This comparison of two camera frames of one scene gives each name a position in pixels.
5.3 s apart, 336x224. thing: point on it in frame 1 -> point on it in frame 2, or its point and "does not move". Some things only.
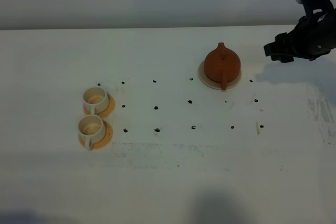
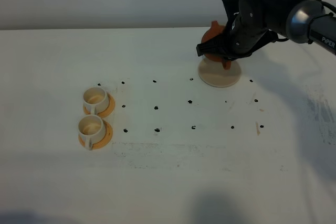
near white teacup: (91, 131) does not move
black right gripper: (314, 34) -> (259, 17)
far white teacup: (95, 100) does not move
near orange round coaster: (104, 141) does not move
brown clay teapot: (222, 65) -> (214, 30)
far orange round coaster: (108, 112) does not move
